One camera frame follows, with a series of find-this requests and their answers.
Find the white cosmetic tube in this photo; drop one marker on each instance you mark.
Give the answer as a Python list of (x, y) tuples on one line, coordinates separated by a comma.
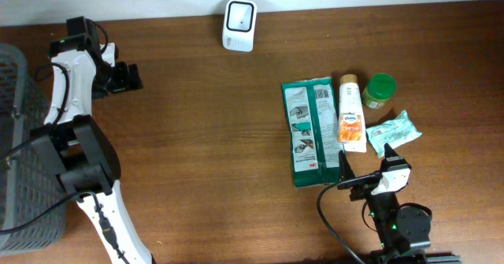
[(350, 102)]

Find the orange tissue packet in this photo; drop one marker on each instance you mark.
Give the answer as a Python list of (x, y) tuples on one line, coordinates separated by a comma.
[(350, 128)]

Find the grey plastic mesh basket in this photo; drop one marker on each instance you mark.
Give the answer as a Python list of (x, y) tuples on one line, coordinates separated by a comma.
[(26, 188)]

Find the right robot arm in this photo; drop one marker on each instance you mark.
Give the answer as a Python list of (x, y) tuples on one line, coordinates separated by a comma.
[(403, 229)]

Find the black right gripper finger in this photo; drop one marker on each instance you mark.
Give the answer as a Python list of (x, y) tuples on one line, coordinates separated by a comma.
[(391, 158), (346, 171)]

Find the mint green wipes packet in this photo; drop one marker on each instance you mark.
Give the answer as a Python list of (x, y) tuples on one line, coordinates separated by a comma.
[(394, 132)]

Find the green lid glass jar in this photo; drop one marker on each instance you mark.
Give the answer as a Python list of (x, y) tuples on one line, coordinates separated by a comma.
[(378, 91)]

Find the green white long package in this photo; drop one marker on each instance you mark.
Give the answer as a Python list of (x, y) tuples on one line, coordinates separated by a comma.
[(312, 118)]

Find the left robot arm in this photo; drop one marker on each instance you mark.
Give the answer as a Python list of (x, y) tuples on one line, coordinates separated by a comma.
[(73, 149)]

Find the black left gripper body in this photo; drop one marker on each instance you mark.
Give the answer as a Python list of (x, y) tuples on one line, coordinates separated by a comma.
[(119, 79)]

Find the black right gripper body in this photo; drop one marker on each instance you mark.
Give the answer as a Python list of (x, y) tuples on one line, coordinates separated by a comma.
[(381, 206)]

